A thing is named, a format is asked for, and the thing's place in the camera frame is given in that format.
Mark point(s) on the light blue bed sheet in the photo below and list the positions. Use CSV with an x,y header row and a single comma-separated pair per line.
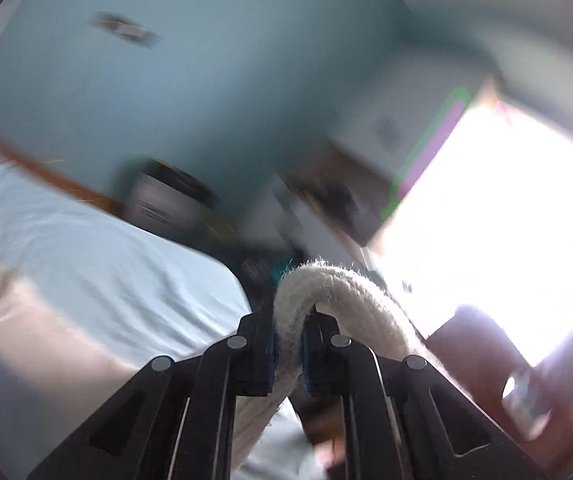
x,y
96,270

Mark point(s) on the dark blurred box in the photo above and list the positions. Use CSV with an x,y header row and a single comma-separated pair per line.
x,y
166,200

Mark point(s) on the wooden bed frame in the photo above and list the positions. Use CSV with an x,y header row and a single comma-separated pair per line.
x,y
66,185

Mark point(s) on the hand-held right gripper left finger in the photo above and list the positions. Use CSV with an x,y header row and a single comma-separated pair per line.
x,y
269,355

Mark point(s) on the brown wooden furniture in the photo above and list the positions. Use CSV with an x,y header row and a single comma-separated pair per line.
x,y
466,360

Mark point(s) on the dark wall strip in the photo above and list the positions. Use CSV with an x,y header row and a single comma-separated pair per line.
x,y
124,29

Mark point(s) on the cream ribbed knit garment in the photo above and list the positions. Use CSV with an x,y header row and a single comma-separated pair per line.
x,y
311,280

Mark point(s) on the bright window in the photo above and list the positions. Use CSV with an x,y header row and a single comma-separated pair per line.
x,y
496,220

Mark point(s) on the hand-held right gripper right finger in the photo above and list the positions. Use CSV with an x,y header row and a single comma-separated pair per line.
x,y
308,360

